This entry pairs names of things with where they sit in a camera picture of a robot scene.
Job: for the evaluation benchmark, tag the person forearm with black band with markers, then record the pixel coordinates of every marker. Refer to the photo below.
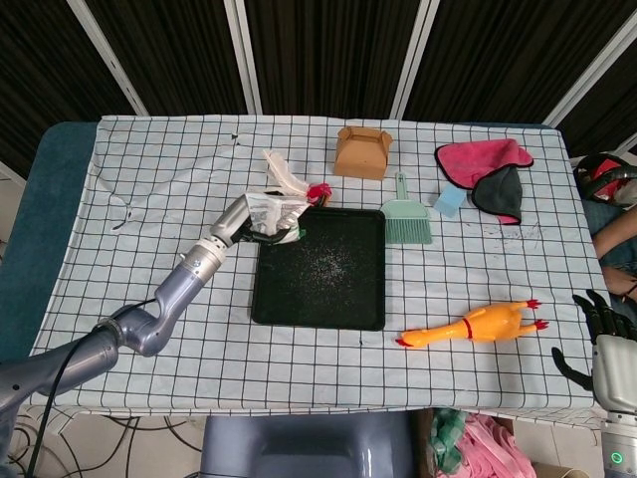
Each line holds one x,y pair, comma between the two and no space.
622,284

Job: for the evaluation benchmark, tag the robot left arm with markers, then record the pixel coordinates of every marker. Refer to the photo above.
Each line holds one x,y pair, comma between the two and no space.
179,289

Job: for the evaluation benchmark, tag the blue grey robot torso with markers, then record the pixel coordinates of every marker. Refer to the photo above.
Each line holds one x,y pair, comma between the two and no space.
298,448

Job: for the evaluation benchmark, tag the black square tray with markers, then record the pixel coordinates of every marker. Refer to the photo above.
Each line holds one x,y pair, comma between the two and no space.
318,279

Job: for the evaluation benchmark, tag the black folding screen white frames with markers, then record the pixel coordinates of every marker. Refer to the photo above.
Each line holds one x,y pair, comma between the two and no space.
323,55

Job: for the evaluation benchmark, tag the green small hand broom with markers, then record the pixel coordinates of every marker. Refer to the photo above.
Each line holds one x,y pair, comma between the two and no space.
407,224

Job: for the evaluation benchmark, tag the clear plastic printed bag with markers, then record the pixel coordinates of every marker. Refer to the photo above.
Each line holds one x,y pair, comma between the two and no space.
271,211

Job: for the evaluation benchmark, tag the yellow rubber chicken toy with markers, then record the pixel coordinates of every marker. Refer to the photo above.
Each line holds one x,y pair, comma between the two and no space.
492,321

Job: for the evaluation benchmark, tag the light blue sponge block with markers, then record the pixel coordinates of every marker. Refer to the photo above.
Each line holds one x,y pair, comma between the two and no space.
450,201

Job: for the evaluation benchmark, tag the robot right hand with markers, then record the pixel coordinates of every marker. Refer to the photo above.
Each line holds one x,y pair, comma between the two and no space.
614,368

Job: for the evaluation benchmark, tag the pink and grey cloth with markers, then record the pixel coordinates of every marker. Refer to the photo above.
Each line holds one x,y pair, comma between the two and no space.
473,159

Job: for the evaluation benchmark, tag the brown cardboard gable box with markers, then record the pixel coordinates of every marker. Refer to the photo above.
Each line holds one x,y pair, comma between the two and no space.
360,159

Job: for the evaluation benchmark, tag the brown cardboard carton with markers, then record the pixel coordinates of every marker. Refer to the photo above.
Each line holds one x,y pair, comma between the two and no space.
557,472

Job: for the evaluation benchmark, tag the white feather toy red base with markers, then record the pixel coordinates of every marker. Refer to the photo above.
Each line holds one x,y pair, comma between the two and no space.
278,167

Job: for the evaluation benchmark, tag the white black checkered tablecloth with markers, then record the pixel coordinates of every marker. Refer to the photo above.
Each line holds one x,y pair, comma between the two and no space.
199,164

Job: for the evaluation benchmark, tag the person bare forearm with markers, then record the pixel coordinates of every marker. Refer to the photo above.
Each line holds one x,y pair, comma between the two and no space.
614,241

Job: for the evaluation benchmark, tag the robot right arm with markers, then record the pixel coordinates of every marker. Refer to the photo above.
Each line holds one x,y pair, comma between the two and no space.
619,443

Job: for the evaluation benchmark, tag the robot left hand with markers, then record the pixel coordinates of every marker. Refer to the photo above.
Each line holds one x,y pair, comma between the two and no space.
230,221

